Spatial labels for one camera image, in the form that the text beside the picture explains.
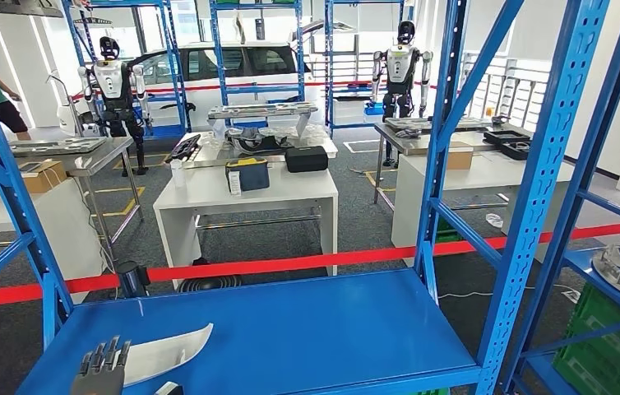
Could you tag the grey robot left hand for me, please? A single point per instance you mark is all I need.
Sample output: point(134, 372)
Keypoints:
point(97, 381)

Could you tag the white curved plastic part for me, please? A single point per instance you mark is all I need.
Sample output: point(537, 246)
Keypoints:
point(168, 349)

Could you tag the black white car part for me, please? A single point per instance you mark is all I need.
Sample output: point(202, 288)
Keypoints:
point(255, 143)

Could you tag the grey sheet metal part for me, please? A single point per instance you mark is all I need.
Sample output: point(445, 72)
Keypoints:
point(21, 6)

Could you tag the white table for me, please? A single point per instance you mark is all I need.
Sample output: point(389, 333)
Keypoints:
point(43, 229)
point(288, 185)
point(484, 171)

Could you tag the cardboard box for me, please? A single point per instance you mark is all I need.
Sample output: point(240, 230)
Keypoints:
point(43, 177)
point(460, 158)

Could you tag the stainless steel table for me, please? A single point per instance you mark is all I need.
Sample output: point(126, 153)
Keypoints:
point(206, 158)
point(419, 144)
point(92, 161)

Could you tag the white plastic bottle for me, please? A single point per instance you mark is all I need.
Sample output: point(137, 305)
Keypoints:
point(178, 174)

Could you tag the red barrier belt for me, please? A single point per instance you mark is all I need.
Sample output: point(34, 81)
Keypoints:
point(288, 265)

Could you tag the flat metal panel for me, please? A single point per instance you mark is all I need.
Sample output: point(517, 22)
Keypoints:
point(59, 146)

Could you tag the black parts tray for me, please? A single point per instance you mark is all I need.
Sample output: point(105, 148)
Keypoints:
point(516, 150)
point(506, 136)
point(183, 148)

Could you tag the white black humanoid robot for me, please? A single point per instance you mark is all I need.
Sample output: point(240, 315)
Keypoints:
point(401, 65)
point(116, 87)

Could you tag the white car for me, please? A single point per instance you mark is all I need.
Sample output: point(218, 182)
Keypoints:
point(201, 103)

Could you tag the black zip case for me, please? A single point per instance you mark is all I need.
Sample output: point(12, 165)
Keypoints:
point(306, 159)

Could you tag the long metal panel on stand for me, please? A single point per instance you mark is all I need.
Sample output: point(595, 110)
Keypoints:
point(261, 110)

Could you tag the clear plastic wrap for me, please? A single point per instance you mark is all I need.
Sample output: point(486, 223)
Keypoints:
point(310, 133)

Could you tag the green plastic crate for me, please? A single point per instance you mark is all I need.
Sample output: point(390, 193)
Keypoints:
point(430, 392)
point(604, 349)

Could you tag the blue plastic bin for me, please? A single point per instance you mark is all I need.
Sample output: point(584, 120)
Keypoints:
point(373, 108)

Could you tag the grey sheet metal parts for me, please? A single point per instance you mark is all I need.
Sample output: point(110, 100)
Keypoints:
point(413, 126)

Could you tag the crumpled white wrap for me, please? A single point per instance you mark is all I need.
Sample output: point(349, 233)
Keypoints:
point(494, 220)

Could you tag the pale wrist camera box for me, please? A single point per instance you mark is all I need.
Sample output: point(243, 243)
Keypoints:
point(171, 389)

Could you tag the black stanchion post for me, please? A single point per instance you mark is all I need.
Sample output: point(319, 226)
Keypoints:
point(133, 278)

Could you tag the white wall rack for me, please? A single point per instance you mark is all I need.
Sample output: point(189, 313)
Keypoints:
point(517, 92)

